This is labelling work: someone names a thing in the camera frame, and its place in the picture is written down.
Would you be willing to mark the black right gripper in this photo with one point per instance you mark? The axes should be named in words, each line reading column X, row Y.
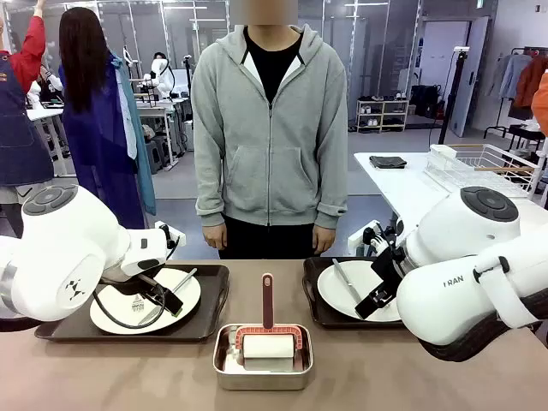
column 387, row 269

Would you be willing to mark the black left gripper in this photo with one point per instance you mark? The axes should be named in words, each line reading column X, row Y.
column 150, row 283

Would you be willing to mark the white round plate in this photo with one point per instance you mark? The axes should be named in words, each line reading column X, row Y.
column 188, row 299
column 338, row 299

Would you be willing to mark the dark brown serving tray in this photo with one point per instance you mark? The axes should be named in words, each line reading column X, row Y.
column 205, row 299
column 312, row 308

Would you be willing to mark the silver fork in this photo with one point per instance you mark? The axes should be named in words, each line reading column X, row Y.
column 137, row 306

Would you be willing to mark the person's right forearm grey sleeve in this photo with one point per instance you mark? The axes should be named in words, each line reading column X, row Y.
column 208, row 184

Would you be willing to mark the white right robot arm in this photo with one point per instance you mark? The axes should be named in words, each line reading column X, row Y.
column 454, row 287

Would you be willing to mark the person's left forearm grey sleeve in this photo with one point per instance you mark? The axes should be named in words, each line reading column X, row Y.
column 331, row 184

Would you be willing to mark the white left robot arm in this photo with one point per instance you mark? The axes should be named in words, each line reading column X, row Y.
column 64, row 240

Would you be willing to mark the person's right hand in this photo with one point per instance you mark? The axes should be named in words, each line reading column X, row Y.
column 215, row 236

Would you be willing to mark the person's left hand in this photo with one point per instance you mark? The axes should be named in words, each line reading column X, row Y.
column 324, row 240

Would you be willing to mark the rectangular metal tray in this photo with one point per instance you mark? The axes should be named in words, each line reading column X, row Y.
column 261, row 379

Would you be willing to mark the white side table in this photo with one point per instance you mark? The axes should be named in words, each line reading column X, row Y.
column 398, row 184

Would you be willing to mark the black folded cloth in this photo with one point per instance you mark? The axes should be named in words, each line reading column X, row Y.
column 387, row 161

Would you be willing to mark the grey plastic stool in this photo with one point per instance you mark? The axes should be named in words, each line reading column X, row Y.
column 156, row 154

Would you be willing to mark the long-haired mannequin in blue robe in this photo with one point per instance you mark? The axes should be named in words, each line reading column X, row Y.
column 98, row 141

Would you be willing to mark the person in grey hoodie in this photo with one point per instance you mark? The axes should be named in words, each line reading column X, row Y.
column 269, row 150

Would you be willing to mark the white shoe rack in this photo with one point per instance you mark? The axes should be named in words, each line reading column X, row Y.
column 381, row 115

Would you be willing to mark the black bag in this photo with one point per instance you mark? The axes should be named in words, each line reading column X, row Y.
column 424, row 100

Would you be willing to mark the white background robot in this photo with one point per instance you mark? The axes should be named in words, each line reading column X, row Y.
column 159, row 77

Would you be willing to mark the white background desk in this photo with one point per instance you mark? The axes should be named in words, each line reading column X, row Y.
column 43, row 113

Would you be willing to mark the black tripod stand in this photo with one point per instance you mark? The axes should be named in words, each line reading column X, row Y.
column 456, row 85

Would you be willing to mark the mannequin in denim apron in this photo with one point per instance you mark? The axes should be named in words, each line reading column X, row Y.
column 17, row 128

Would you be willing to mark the figure in orange top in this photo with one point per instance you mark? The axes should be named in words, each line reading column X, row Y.
column 541, row 98

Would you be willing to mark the clothes rack with garments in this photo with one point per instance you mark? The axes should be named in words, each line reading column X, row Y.
column 514, row 73

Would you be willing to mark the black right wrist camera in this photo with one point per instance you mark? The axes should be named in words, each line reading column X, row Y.
column 379, row 240

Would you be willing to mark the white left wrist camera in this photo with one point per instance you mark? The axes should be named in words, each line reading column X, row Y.
column 172, row 233

